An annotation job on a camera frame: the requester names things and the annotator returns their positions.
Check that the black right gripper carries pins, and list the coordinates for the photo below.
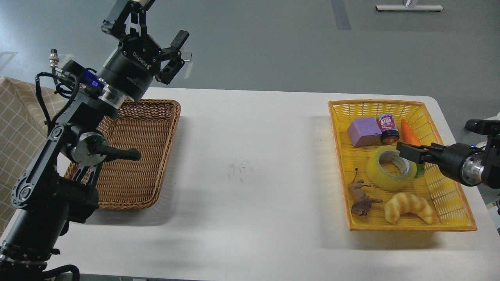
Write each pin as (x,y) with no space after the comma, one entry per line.
(450,159)

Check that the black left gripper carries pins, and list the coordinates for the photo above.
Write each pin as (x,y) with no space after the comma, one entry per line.
(136,60)

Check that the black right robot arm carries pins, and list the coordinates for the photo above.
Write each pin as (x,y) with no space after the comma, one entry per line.
(469,165)

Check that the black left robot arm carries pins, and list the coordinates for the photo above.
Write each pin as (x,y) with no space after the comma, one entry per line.
(59,186)

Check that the orange toy carrot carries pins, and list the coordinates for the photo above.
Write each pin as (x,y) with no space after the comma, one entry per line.
(408,135)

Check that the toy croissant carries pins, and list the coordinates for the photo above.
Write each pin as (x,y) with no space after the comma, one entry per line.
(403,203)

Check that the yellow plastic basket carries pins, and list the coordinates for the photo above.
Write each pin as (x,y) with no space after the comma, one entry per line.
(443,195)

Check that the purple block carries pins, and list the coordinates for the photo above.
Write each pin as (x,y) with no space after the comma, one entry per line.
(364,132)

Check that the brown toy animal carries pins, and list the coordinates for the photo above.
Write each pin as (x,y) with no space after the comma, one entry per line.
(362,203)

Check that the brown wicker basket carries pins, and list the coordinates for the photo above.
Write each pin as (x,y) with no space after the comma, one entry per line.
(133,150)

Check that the white stand base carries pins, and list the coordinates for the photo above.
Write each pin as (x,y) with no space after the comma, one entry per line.
(409,5)

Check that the beige checkered cloth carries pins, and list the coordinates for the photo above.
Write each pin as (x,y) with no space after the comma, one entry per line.
(22,134)

